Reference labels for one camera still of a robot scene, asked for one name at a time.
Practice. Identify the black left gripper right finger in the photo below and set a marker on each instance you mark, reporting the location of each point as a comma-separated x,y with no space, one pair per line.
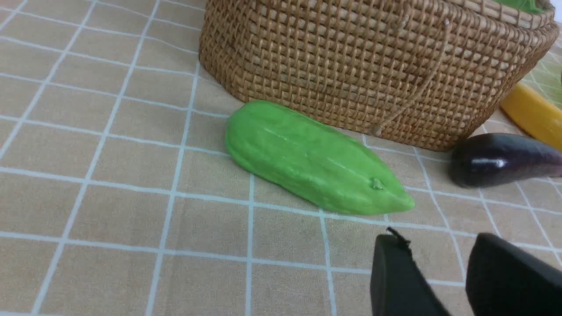
504,280

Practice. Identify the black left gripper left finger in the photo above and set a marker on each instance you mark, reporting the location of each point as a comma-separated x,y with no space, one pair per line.
398,287

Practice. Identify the purple toy eggplant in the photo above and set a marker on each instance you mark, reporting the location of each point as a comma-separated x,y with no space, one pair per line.
493,159

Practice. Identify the green toy gourd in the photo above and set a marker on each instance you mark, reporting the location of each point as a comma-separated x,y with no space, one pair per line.
313,161

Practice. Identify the yellow toy banana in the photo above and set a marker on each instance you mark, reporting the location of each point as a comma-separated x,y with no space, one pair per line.
534,114

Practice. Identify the woven rattan basket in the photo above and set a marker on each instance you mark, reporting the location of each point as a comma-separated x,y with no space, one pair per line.
426,73

